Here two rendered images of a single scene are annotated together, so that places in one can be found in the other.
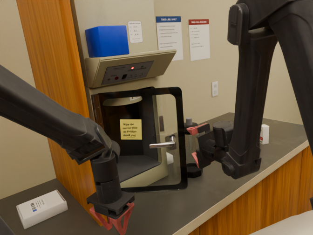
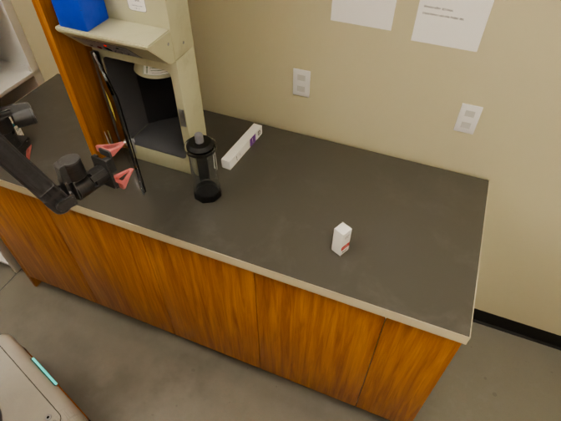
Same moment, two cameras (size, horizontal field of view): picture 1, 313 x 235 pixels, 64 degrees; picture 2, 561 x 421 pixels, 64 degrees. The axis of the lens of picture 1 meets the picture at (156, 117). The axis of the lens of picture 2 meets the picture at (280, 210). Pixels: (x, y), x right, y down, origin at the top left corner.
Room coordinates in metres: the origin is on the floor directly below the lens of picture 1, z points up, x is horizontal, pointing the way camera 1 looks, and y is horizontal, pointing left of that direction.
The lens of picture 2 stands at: (0.68, -1.28, 2.09)
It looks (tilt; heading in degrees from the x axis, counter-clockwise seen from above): 47 degrees down; 59
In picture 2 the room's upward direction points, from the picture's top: straight up
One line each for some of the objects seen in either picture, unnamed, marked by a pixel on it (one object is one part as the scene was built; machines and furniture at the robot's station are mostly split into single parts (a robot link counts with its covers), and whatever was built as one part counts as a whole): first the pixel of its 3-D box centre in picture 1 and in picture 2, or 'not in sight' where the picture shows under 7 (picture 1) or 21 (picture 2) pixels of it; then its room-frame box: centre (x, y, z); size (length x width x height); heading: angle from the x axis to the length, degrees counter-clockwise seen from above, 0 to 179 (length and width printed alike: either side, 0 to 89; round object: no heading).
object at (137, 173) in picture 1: (143, 143); (119, 126); (0.85, 0.06, 1.19); 0.30 x 0.01 x 0.40; 87
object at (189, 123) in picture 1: (189, 125); (199, 142); (1.05, -0.14, 1.18); 0.09 x 0.09 x 0.07
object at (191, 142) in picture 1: (190, 149); (204, 169); (1.05, -0.14, 1.06); 0.11 x 0.11 x 0.21
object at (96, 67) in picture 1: (134, 67); (116, 44); (0.91, 0.06, 1.46); 0.32 x 0.12 x 0.10; 127
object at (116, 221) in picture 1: (116, 216); not in sight; (0.52, 0.12, 1.14); 0.07 x 0.07 x 0.09; 56
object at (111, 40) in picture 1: (107, 41); (80, 7); (0.85, 0.14, 1.56); 0.10 x 0.10 x 0.09; 37
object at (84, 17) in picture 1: (114, 99); (159, 58); (1.06, 0.17, 1.33); 0.32 x 0.25 x 0.77; 127
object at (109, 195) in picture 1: (108, 190); (9, 139); (0.52, 0.13, 1.21); 0.10 x 0.07 x 0.07; 56
